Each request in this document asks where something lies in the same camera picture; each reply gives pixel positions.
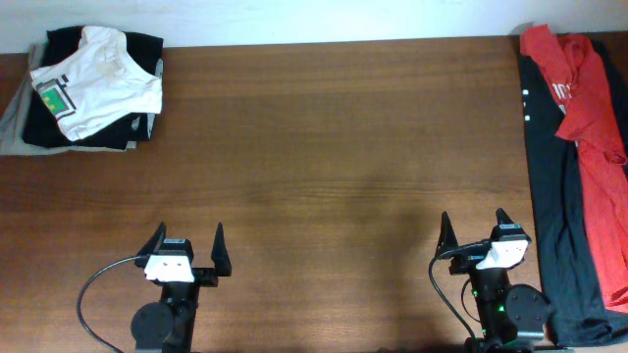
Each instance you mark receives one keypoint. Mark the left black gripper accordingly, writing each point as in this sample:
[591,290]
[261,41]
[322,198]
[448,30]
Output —
[210,277]

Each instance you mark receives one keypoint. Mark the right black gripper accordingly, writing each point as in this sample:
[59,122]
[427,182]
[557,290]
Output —
[466,259]

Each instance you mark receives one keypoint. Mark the red soccer t-shirt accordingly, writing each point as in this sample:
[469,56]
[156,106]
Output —
[577,81]

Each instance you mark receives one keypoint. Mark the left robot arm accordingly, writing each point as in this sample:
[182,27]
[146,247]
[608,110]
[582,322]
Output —
[167,325]

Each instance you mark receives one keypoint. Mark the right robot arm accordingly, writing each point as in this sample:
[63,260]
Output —
[512,316]

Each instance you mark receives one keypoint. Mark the black unfolded shirt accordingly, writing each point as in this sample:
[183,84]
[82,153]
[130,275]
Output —
[568,274]

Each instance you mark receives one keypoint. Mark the white folded t-shirt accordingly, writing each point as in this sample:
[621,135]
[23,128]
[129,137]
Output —
[96,85]

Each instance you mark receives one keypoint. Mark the black folded t-shirt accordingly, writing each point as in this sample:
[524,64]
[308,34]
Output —
[41,128]

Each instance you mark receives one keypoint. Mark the grey folded t-shirt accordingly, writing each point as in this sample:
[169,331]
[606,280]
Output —
[13,120]

